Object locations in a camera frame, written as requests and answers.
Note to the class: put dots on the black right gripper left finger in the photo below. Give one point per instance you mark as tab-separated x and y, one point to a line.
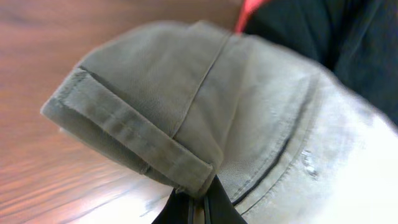
178	210

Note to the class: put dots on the khaki beige shorts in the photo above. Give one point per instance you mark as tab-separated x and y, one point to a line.
184	104

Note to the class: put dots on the black and red shorts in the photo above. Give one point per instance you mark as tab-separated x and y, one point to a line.
355	39

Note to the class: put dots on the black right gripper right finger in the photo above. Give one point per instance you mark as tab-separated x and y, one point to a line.
218	209

